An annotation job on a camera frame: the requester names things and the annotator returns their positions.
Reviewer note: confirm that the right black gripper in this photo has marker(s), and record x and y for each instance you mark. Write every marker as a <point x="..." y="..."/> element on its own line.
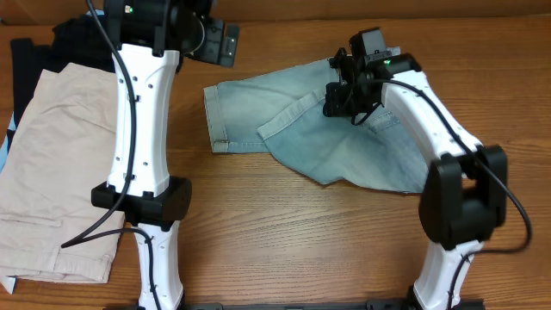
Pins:
<point x="338" y="108"/>

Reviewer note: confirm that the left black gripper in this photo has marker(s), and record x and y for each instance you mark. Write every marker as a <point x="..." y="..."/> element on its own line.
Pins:
<point x="221" y="49"/>

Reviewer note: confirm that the light blue denim shorts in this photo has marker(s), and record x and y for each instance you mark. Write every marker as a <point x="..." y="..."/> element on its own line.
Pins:
<point x="281" y="113"/>

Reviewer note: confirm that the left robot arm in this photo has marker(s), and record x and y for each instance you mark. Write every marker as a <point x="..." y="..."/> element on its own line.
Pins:
<point x="149" y="41"/>

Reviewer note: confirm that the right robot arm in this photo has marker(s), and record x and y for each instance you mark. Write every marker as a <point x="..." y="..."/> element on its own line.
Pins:
<point x="460" y="206"/>

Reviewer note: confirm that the black garment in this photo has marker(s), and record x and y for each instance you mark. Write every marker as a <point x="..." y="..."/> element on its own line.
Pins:
<point x="76" y="41"/>

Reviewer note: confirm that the beige folded shorts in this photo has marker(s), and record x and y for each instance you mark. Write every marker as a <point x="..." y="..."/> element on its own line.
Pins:
<point x="63" y="147"/>

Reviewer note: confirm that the light blue garment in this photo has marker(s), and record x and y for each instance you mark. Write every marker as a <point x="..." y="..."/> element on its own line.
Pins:
<point x="10" y="134"/>

